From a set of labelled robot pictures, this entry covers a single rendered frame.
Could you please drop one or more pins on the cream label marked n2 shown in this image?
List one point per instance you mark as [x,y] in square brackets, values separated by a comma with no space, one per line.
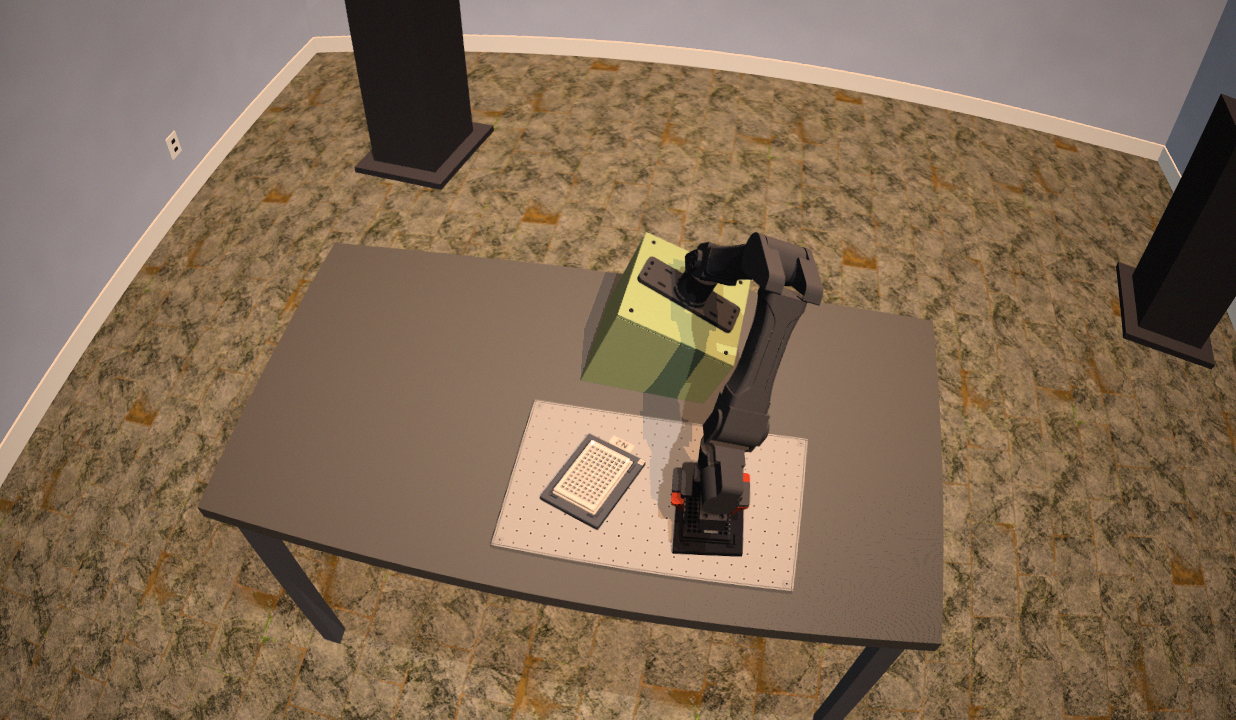
[621,444]

